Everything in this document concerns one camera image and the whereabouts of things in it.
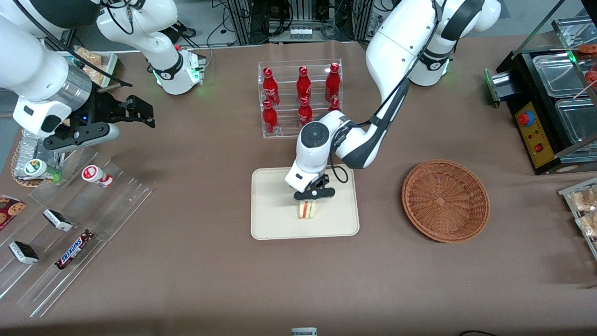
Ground aluminium equipment frame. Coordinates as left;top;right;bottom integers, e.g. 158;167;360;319
223;0;375;45

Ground beige plastic tray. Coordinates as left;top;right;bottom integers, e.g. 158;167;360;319
251;164;360;240

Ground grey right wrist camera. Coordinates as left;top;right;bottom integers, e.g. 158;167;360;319
43;122;120;153

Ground wrapped pastry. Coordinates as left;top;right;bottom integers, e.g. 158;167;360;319
571;187;597;213
576;213;597;237

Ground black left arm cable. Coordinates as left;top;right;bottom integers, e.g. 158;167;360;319
329;0;444;184

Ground chocolate chip cookie pack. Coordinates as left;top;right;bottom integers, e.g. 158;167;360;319
0;194;27;231

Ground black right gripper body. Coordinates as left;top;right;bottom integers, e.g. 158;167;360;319
79;92;124;127

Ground snickers chocolate bar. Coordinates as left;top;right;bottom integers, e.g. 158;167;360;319
55;230;95;270

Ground silver foil snack pack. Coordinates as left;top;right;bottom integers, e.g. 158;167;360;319
16;128;65;181

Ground clear acrylic bottle rack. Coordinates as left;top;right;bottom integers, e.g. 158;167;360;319
257;59;343;138

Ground metal tray with bread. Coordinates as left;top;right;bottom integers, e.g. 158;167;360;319
58;45;118;89

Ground small brown wicker mat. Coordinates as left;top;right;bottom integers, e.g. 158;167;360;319
10;140;47;188

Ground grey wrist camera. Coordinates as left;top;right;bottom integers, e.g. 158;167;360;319
43;122;120;153
293;186;336;202

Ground brown wicker basket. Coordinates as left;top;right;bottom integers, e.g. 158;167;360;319
402;160;490;244

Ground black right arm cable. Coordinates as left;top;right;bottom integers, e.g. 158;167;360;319
12;0;133;88

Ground green yogurt drink bottle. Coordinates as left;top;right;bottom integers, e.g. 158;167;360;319
24;159;62;183

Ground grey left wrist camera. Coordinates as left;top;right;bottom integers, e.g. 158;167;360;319
293;186;336;202

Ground steel warmer pan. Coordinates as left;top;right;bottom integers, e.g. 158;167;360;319
533;52;584;99
555;98;597;146

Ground red yogurt drink bottle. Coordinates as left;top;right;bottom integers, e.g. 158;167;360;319
82;165;113;188

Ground black white snack bar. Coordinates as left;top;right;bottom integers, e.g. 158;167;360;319
9;241;40;265
43;209;73;232

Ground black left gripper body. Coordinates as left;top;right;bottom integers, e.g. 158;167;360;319
305;174;331;191

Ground clear acrylic stepped display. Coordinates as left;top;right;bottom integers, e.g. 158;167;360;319
0;147;154;318

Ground metal pastry tray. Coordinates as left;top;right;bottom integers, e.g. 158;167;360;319
558;177;597;262

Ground black food warmer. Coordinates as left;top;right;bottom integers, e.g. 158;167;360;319
484;47;597;176

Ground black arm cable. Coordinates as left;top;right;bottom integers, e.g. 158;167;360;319
12;0;133;88
329;0;444;184

